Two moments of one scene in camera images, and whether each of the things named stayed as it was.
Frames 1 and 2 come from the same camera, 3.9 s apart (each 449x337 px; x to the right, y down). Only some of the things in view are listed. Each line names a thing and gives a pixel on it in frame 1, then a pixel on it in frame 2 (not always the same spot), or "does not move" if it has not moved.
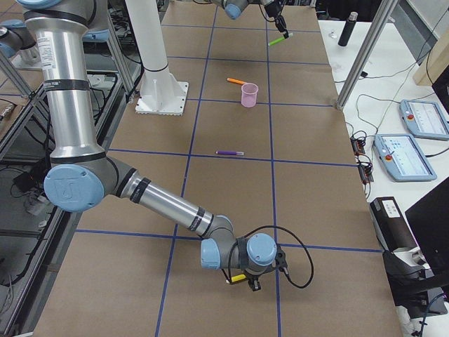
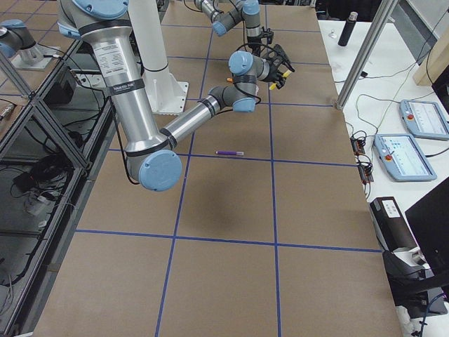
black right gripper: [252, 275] to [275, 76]
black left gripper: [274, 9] to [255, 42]
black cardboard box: [393, 231] does not move
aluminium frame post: [384, 10] does not move
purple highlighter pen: [230, 152] does not move
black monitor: [429, 220] does not move
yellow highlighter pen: [238, 277] to [273, 86]
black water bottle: [348, 29] does not move
